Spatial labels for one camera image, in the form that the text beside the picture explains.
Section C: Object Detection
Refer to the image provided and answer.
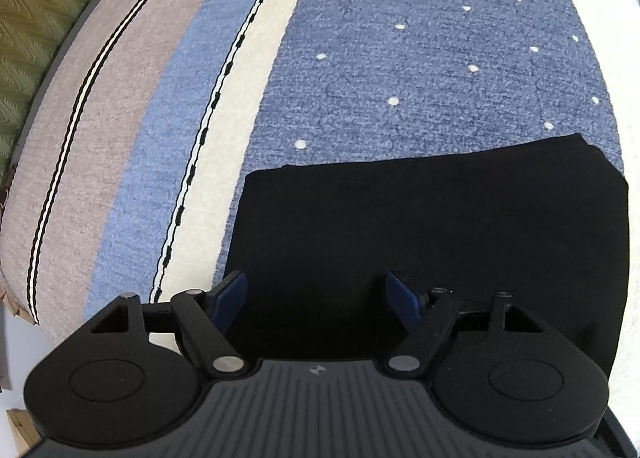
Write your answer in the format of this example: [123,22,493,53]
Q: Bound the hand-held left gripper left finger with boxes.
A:
[90,270,249,381]

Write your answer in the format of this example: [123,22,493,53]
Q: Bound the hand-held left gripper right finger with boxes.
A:
[385,270,551,380]

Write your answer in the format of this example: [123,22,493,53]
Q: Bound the black pants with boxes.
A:
[222,133,630,380]

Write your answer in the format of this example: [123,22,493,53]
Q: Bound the striped blue printed blanket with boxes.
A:
[0,0,640,354]

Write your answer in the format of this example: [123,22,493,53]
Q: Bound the green padded headboard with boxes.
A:
[0,0,147,185]

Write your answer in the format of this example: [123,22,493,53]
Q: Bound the wooden bed frame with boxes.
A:
[6,407,44,457]

